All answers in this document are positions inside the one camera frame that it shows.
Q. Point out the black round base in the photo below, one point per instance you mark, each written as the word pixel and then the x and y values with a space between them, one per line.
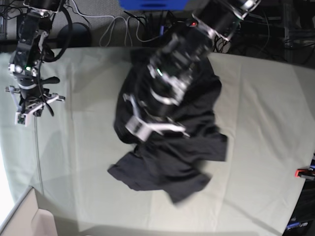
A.
pixel 81 36

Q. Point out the light green table cloth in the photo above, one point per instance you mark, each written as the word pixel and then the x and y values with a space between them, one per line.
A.
pixel 266 109

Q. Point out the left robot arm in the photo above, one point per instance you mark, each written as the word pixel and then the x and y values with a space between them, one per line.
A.
pixel 163 81

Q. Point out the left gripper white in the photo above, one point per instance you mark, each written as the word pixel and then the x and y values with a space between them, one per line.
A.
pixel 142 129

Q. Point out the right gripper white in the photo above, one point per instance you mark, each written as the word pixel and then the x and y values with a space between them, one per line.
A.
pixel 33 105

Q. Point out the blue plastic box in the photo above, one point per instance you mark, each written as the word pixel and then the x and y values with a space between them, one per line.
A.
pixel 153 4

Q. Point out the beige side table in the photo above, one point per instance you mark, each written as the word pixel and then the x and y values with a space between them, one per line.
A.
pixel 27 219

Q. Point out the black t-shirt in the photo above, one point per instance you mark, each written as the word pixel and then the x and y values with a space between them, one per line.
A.
pixel 171 162

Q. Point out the red black clamp right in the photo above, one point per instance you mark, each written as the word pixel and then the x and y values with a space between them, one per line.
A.
pixel 308 174

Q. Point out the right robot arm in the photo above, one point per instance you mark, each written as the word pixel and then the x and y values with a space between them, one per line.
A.
pixel 33 49

